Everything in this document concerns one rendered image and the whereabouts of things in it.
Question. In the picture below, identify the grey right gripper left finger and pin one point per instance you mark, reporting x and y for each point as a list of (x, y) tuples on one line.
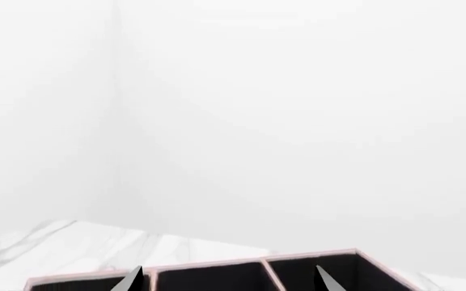
[(130, 282)]

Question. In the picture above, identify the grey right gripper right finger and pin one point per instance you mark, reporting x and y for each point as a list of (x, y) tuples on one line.
[(329, 282)]

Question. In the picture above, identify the pink caddy with black lining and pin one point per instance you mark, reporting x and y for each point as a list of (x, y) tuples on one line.
[(225, 277)]

